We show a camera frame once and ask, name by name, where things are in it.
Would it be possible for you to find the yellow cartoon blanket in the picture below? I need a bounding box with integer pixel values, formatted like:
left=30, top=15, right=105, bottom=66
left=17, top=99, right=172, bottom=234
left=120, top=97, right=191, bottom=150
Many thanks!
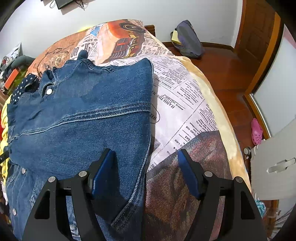
left=1, top=95, right=12, bottom=184

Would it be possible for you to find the grey plush pillow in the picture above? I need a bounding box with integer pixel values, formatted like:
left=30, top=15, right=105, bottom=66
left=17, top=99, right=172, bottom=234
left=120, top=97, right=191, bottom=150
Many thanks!
left=11, top=55, right=35, bottom=69

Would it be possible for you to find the small black wall monitor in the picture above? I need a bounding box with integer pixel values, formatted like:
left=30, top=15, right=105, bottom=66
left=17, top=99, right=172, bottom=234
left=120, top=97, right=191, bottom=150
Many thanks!
left=55, top=0, right=74, bottom=9

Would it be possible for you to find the navy polka dot garment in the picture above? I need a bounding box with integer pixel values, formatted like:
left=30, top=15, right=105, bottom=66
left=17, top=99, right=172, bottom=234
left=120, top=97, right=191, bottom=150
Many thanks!
left=10, top=73, right=39, bottom=104

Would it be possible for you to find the pink croc slipper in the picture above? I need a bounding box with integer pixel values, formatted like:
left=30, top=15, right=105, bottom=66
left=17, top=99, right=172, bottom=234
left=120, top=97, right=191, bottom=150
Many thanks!
left=251, top=118, right=263, bottom=146

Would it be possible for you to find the dark blue bag on floor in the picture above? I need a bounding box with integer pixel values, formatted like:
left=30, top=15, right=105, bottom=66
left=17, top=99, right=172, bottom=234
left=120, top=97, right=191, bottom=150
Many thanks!
left=171, top=20, right=204, bottom=59

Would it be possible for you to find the blue denim jacket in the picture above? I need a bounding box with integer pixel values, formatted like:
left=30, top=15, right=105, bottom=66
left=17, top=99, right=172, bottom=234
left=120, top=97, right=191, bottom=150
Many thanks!
left=4, top=51, right=153, bottom=240

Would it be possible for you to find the orange shoe box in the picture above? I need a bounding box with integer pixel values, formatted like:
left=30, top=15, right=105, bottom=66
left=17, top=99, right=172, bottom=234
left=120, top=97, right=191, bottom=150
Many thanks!
left=4, top=68, right=20, bottom=90

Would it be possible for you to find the white sliding wardrobe door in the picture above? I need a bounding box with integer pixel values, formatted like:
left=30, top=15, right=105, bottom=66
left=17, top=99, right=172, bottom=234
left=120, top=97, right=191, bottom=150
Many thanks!
left=250, top=27, right=295, bottom=137

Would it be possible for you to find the pile of clutter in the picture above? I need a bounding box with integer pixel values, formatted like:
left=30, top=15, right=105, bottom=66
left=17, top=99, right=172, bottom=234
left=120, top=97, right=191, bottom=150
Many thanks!
left=1, top=42, right=23, bottom=81

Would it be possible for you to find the newspaper print bed quilt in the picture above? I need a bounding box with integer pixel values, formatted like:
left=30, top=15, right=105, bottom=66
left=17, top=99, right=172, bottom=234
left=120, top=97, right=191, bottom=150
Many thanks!
left=28, top=19, right=250, bottom=240

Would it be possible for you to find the green patterned side cabinet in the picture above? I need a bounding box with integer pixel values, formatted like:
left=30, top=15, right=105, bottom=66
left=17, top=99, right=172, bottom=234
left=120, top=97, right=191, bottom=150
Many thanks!
left=6, top=68, right=28, bottom=95

